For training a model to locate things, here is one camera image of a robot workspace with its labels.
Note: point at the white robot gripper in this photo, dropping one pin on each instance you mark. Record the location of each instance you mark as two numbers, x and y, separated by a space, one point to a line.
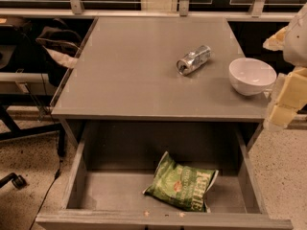
297 43

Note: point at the green jalapeno chip bag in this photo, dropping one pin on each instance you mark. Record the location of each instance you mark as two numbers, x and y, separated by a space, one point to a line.
181 186

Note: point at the grey cabinet counter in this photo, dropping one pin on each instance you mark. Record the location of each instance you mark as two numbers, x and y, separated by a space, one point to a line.
128 71

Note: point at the grey open drawer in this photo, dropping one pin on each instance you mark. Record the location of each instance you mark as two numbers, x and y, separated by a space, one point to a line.
115 162

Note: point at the dark bag with white cloth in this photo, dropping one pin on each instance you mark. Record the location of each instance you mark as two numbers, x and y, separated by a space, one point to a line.
60 44

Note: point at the white ceramic bowl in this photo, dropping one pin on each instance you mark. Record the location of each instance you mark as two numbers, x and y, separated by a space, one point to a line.
251 76

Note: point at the crushed silver soda can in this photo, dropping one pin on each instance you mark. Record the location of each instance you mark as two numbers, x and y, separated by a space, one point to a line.
193 60

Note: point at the metal window railing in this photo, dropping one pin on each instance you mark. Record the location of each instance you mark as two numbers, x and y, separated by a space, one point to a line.
232 10

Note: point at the black office chair base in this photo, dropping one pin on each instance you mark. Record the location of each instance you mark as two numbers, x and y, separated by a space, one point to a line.
18 181

